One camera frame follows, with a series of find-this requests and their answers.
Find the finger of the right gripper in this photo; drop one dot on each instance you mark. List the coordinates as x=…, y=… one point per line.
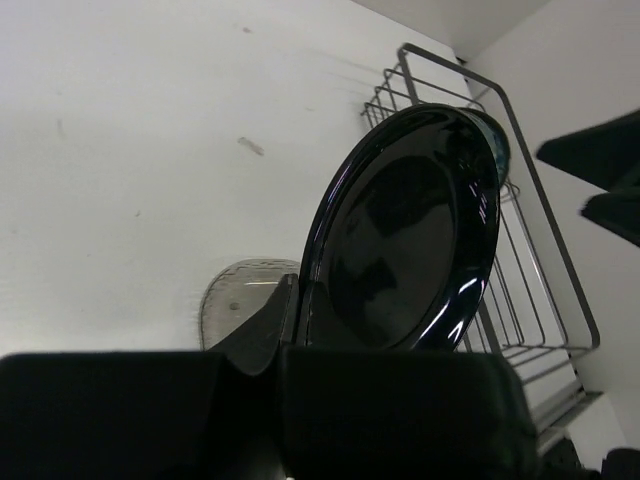
x=617, y=212
x=605, y=155

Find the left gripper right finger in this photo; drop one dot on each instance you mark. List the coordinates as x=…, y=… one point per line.
x=360, y=402

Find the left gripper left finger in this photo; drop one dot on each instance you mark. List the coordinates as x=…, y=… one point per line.
x=149, y=415

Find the blue patterned ceramic plate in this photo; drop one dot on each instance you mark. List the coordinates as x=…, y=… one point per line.
x=497, y=139

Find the black round plate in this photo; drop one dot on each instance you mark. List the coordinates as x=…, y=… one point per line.
x=403, y=242

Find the frosted beige glass plate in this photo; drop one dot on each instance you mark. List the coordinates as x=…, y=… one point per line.
x=237, y=293

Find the small clear tape scrap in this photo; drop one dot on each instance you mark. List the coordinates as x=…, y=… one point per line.
x=251, y=145

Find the metal wire dish rack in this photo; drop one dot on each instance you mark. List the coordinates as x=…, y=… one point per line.
x=519, y=317

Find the aluminium side rail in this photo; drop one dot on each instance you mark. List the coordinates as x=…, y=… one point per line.
x=552, y=421

